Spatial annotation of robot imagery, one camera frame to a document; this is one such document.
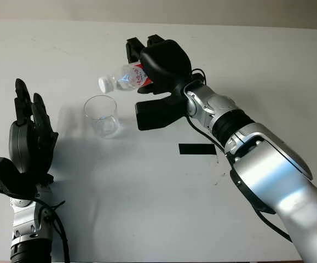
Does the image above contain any clear plastic water bottle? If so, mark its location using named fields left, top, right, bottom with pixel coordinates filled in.
left=97, top=62, right=153, bottom=94

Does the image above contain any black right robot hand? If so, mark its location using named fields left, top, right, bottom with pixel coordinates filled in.
left=125, top=35, right=193, bottom=95

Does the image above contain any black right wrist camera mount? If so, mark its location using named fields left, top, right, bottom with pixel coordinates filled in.
left=135, top=92, right=188, bottom=132

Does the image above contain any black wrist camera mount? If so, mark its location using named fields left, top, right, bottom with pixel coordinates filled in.
left=135, top=92, right=188, bottom=132
left=0, top=155, right=40, bottom=200

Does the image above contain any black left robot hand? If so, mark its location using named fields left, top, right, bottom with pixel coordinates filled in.
left=9, top=78, right=59, bottom=187

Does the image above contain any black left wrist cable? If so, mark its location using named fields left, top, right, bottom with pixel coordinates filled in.
left=34, top=196, right=71, bottom=263

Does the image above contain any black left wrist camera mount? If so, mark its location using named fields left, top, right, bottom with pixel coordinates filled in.
left=0, top=155, right=40, bottom=200

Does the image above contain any clear glass cup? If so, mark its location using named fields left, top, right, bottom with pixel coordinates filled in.
left=83, top=95, right=121, bottom=139

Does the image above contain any black tape strip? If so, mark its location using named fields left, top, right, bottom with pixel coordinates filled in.
left=178, top=143, right=217, bottom=156

